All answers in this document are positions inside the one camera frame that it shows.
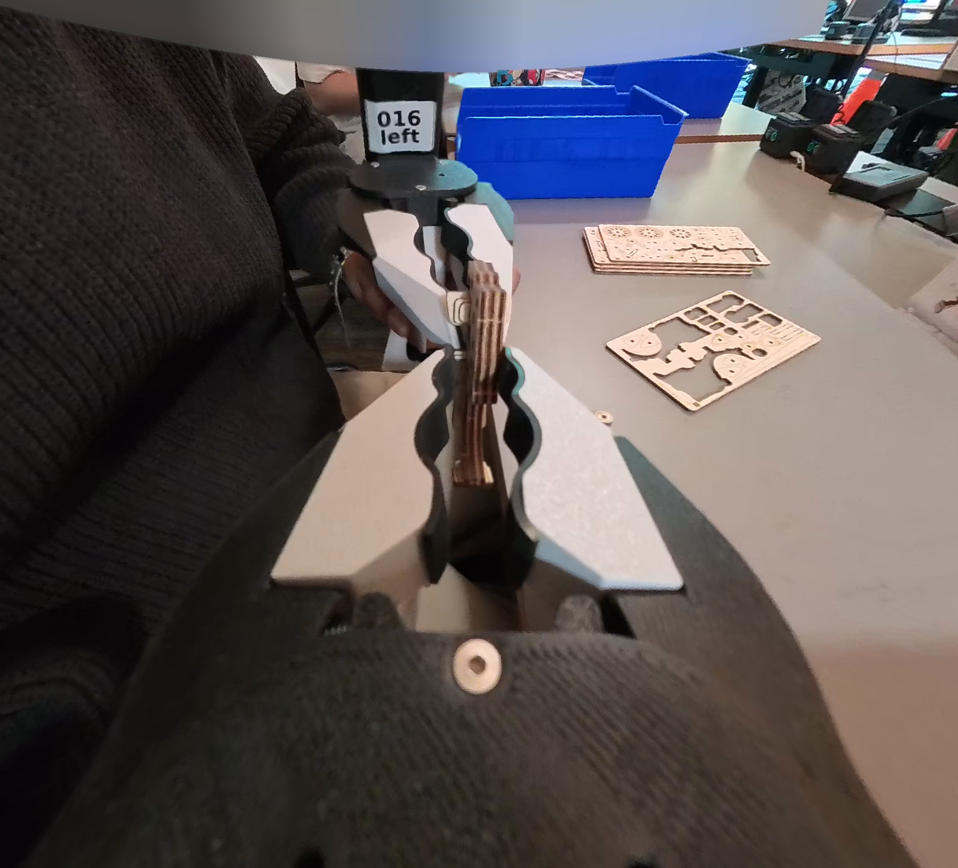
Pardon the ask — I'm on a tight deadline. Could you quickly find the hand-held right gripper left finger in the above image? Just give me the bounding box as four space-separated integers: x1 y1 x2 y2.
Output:
271 347 461 633

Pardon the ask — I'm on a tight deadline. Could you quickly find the grey desk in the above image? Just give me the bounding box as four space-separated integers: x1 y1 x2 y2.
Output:
329 100 958 868

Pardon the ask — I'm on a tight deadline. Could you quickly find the layered wooden puzzle assembly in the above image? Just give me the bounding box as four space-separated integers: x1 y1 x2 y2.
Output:
445 264 511 489

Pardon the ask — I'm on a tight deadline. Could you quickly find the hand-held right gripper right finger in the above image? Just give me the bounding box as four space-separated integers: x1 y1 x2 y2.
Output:
500 347 685 633

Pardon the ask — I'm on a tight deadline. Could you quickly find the puzzle instruction booklet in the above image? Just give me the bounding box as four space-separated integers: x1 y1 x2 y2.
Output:
908 268 958 339

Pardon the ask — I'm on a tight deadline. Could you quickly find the flat black device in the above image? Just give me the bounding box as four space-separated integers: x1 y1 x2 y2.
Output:
829 160 931 204

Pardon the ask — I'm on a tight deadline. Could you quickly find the orange object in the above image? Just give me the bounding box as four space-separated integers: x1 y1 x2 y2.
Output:
840 76 883 129

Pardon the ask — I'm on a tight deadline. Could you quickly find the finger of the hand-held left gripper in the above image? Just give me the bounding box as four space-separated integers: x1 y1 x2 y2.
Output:
364 209 467 350
443 203 517 294

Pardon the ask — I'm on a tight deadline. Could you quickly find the person's left hand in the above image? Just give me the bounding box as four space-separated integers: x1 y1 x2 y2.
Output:
343 250 429 354

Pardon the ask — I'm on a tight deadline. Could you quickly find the stack of wooden puzzle sheets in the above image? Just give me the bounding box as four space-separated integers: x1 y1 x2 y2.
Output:
584 224 772 277

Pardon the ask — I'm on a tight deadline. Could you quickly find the large blue plastic bin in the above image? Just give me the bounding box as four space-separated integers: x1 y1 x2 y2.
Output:
455 85 688 201

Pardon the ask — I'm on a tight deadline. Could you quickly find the punched-out wooden puzzle sheet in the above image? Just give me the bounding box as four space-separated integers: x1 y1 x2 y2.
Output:
605 290 822 412

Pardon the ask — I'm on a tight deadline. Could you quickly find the black battery charger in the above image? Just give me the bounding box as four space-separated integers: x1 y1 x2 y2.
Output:
759 110 818 158
804 123 863 175

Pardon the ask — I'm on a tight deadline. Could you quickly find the person's left forearm black sleeve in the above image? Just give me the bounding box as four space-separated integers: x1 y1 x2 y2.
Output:
265 88 369 266

